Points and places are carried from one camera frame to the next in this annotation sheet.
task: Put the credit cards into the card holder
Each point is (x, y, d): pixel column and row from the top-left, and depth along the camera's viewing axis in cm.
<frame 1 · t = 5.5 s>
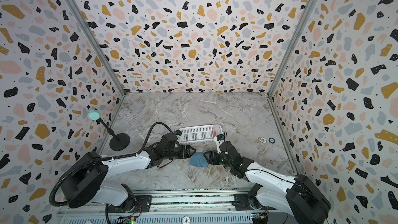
left hand: (194, 149, 84), fingers open
right hand: (206, 152, 82), fingers open
white plastic basket: (198, 134, 102), on the table
stack of red-circle cards: (214, 132, 99), point 3 cm above the table
black stand with green ball: (119, 141, 95), point 2 cm above the table
small dark ring sticker: (271, 140, 99), on the table

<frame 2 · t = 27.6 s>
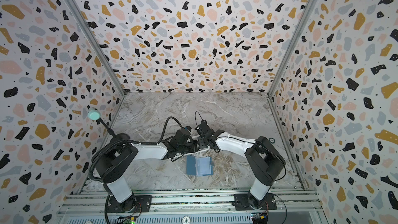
left hand: (202, 144, 90), fingers open
right hand: (203, 137, 91), fingers open
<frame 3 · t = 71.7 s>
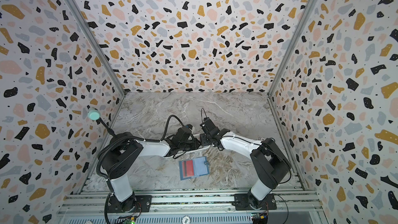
left hand: (204, 142, 91), fingers closed
right hand: (203, 135, 90), fingers open
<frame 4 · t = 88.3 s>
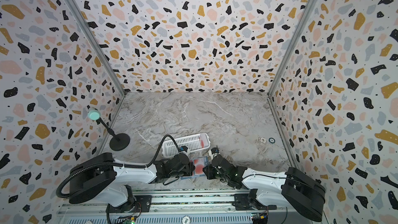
left hand: (200, 167, 82), fingers closed
right hand: (202, 168, 81), fingers closed
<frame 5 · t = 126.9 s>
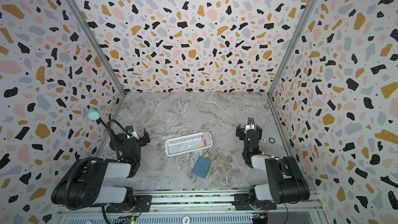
left hand: (137, 129, 87), fingers open
right hand: (250, 122, 90), fingers open
